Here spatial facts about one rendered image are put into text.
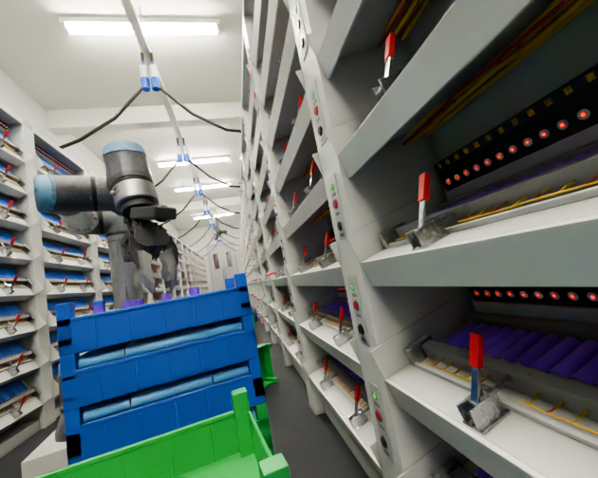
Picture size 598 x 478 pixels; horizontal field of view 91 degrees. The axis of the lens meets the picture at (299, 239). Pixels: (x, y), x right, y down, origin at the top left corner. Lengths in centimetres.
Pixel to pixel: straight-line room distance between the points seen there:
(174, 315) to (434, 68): 51
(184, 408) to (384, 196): 50
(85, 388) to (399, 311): 51
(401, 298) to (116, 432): 50
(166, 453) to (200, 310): 22
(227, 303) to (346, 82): 47
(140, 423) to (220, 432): 18
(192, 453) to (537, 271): 42
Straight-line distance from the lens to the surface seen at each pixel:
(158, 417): 60
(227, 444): 47
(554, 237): 26
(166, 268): 69
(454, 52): 33
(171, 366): 58
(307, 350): 123
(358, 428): 83
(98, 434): 62
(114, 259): 143
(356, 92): 63
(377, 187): 56
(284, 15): 112
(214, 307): 57
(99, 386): 60
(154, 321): 57
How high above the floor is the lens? 54
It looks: 7 degrees up
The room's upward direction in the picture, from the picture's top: 11 degrees counter-clockwise
